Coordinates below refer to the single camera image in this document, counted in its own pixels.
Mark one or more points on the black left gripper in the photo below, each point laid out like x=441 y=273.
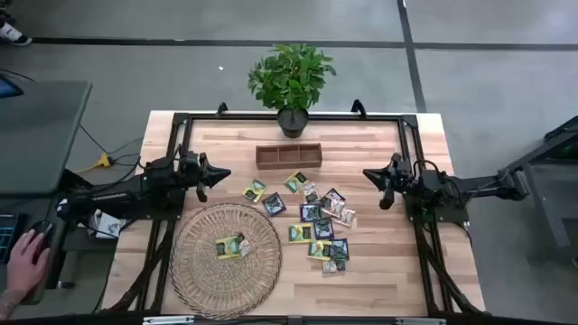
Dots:
x=202 y=189

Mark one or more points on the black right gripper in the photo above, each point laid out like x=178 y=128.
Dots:
x=397 y=180

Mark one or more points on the yellow lime twist tea sachet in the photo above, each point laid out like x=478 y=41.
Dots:
x=317 y=250
x=254 y=190
x=294 y=181
x=300 y=234
x=227 y=248

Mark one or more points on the purple blackcurrant tea sachet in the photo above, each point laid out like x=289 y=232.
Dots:
x=323 y=229
x=310 y=212
x=336 y=195
x=274 y=205
x=339 y=249

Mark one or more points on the yellow black tea packets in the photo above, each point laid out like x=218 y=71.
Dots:
x=246 y=247

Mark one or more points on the round woven straw placemat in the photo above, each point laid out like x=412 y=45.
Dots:
x=203 y=280

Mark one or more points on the person's forearm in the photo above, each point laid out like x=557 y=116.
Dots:
x=8 y=304

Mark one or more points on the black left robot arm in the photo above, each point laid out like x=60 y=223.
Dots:
x=113 y=198

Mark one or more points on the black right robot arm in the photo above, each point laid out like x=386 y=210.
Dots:
x=478 y=187

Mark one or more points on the wooden three-compartment box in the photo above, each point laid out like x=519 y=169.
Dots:
x=289 y=155

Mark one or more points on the white printed box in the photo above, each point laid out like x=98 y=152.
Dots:
x=108 y=225

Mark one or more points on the green plant in black pot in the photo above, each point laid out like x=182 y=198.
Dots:
x=289 y=77

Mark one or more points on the grey metal stand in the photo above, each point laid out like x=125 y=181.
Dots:
x=548 y=207

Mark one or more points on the black computer mouse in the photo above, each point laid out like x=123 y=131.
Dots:
x=45 y=228

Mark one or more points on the grey desk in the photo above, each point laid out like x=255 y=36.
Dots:
x=40 y=135

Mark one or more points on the dark low desk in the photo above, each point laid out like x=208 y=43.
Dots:
x=27 y=205

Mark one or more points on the person's hand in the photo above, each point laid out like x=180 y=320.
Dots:
x=25 y=266

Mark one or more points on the backlit keyboard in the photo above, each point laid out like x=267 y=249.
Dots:
x=6 y=237

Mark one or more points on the tablet screen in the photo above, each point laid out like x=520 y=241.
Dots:
x=8 y=88

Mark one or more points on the person's shoe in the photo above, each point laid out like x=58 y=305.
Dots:
x=11 y=34

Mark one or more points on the black metal table frame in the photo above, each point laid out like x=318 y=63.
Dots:
x=226 y=116

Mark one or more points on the black frame clamp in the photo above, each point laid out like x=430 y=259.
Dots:
x=221 y=109
x=360 y=108

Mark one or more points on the silver table bracket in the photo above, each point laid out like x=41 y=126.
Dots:
x=167 y=320
x=420 y=321

